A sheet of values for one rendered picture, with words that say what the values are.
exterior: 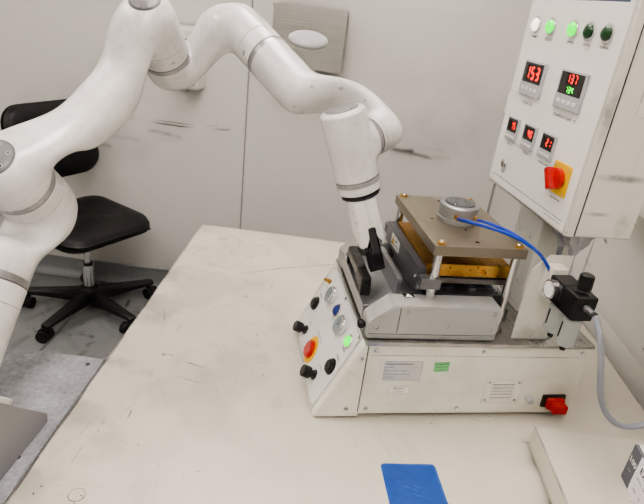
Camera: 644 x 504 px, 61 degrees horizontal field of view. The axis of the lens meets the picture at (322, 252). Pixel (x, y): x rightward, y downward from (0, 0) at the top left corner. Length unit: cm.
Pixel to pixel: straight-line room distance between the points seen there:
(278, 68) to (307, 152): 157
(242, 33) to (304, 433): 77
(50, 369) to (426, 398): 75
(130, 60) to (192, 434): 69
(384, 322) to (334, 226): 177
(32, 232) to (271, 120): 168
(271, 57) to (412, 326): 57
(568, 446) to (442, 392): 24
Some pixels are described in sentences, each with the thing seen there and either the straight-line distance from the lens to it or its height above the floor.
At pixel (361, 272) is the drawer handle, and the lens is 107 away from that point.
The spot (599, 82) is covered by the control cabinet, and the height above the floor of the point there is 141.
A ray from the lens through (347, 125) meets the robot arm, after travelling 98.
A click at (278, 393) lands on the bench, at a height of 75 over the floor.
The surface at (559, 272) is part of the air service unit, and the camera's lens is 106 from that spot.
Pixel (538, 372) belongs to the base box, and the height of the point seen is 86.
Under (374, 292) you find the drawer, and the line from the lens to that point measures 109.
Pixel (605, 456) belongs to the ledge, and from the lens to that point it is 117.
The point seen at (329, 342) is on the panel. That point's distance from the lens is 114.
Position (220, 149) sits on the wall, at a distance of 270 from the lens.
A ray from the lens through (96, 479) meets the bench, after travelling 101.
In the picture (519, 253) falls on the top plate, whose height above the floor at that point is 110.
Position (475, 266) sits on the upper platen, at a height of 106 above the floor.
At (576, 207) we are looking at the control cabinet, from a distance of 104.
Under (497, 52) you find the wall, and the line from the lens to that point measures 262.
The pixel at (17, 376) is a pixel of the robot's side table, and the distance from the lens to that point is 125.
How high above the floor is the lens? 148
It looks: 25 degrees down
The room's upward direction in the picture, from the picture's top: 7 degrees clockwise
